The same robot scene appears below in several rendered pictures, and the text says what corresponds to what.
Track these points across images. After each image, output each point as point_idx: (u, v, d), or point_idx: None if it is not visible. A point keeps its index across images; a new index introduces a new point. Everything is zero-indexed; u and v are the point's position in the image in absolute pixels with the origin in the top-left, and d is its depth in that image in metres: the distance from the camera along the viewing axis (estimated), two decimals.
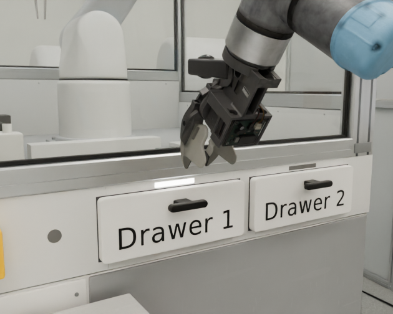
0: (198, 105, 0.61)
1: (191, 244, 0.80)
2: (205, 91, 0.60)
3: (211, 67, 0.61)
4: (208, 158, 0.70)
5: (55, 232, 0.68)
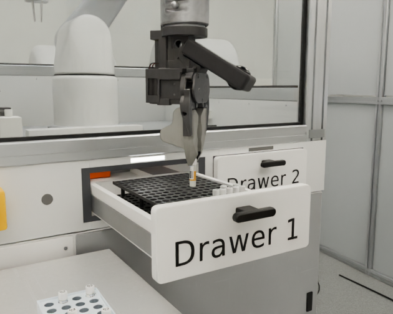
0: None
1: (252, 258, 0.69)
2: None
3: None
4: (189, 154, 0.69)
5: (48, 195, 0.84)
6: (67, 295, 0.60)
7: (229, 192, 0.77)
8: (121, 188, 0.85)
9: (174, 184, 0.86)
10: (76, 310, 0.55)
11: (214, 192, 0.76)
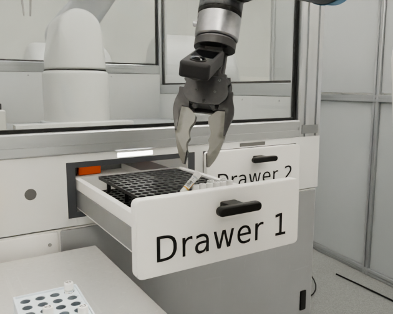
0: (229, 95, 0.71)
1: (239, 254, 0.67)
2: (228, 81, 0.71)
3: (219, 61, 0.68)
4: (188, 154, 0.71)
5: (31, 190, 0.82)
6: (196, 173, 0.73)
7: (216, 186, 0.75)
8: (107, 183, 0.82)
9: (161, 179, 0.84)
10: (52, 307, 0.53)
11: (200, 187, 0.74)
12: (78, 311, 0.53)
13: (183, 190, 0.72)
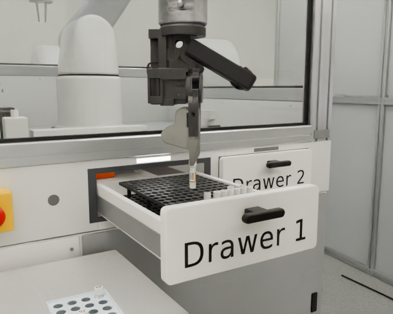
0: None
1: (261, 260, 0.68)
2: None
3: None
4: (189, 154, 0.69)
5: (54, 196, 0.84)
6: (206, 195, 0.74)
7: (236, 192, 0.77)
8: (128, 189, 0.84)
9: (181, 184, 0.86)
10: (86, 311, 0.55)
11: (221, 193, 0.76)
12: None
13: None
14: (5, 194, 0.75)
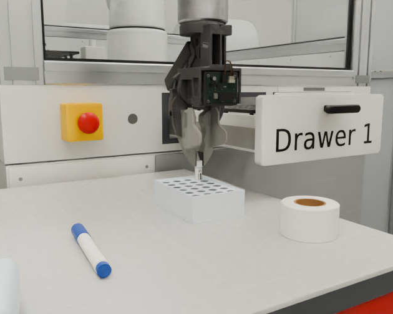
0: (175, 91, 0.66)
1: (335, 156, 0.76)
2: (178, 74, 0.66)
3: (179, 60, 0.69)
4: (202, 154, 0.69)
5: (133, 115, 0.92)
6: None
7: None
8: (201, 109, 0.92)
9: (248, 106, 0.94)
10: None
11: None
12: None
13: None
14: (97, 104, 0.83)
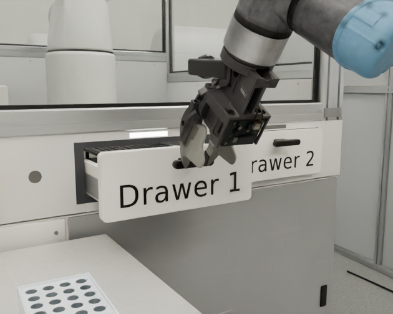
0: (196, 105, 0.61)
1: (196, 206, 0.76)
2: (204, 91, 0.60)
3: (211, 67, 0.61)
4: (208, 158, 0.70)
5: (36, 172, 0.74)
6: None
7: None
8: (85, 151, 0.92)
9: (134, 147, 0.93)
10: None
11: None
12: None
13: None
14: None
